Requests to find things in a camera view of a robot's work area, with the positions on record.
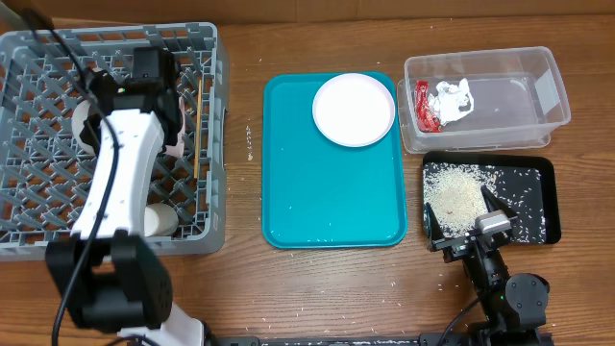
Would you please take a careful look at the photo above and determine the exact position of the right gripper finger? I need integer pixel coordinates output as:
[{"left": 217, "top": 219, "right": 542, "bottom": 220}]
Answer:
[
  {"left": 425, "top": 203, "right": 446, "bottom": 252},
  {"left": 480, "top": 185, "right": 517, "bottom": 224}
]

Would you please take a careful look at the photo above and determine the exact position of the rice pile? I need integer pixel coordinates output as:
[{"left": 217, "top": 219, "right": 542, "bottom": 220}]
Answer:
[{"left": 423, "top": 161, "right": 549, "bottom": 244}]

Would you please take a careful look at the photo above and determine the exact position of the red snack wrapper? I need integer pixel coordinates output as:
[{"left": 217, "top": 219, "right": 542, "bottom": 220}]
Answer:
[{"left": 414, "top": 81, "right": 441, "bottom": 133}]

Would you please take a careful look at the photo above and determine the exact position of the white paper cup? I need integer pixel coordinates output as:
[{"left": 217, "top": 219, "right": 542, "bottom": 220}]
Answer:
[{"left": 144, "top": 204, "right": 179, "bottom": 237}]

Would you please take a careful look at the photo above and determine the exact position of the white tissue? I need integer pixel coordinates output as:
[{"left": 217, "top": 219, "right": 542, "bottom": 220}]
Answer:
[{"left": 428, "top": 78, "right": 475, "bottom": 126}]

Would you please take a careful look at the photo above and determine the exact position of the wooden chopstick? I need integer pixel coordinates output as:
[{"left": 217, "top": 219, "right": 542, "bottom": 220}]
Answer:
[{"left": 193, "top": 77, "right": 203, "bottom": 180}]

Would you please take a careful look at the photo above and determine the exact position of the grey metal bowl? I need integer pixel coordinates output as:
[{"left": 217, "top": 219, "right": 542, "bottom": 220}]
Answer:
[{"left": 71, "top": 100, "right": 96, "bottom": 155}]

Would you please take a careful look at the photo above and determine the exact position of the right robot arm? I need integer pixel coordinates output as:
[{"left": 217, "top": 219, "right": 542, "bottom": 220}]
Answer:
[{"left": 419, "top": 186, "right": 554, "bottom": 346}]

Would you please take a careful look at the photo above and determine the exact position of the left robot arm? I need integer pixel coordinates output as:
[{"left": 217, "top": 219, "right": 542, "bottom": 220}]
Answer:
[{"left": 45, "top": 46, "right": 213, "bottom": 346}]

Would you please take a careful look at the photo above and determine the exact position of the grey plastic dishwasher rack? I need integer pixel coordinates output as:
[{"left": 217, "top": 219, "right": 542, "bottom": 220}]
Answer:
[{"left": 1, "top": 22, "right": 229, "bottom": 261}]

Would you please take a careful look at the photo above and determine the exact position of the clear plastic waste bin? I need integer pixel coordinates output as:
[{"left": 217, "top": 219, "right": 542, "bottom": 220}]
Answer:
[{"left": 397, "top": 46, "right": 572, "bottom": 154}]

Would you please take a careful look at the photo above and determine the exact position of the black plastic tray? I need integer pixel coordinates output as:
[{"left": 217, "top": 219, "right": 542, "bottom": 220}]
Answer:
[{"left": 422, "top": 152, "right": 561, "bottom": 244}]

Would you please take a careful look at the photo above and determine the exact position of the teal plastic serving tray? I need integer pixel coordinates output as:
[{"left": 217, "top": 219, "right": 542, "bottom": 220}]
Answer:
[{"left": 261, "top": 73, "right": 408, "bottom": 249}]

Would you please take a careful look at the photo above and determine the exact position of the large white round plate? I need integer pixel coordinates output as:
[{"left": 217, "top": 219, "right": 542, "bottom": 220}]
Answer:
[{"left": 312, "top": 73, "right": 396, "bottom": 147}]

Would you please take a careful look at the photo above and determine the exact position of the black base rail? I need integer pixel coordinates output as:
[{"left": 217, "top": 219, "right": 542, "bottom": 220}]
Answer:
[{"left": 206, "top": 331, "right": 556, "bottom": 346}]

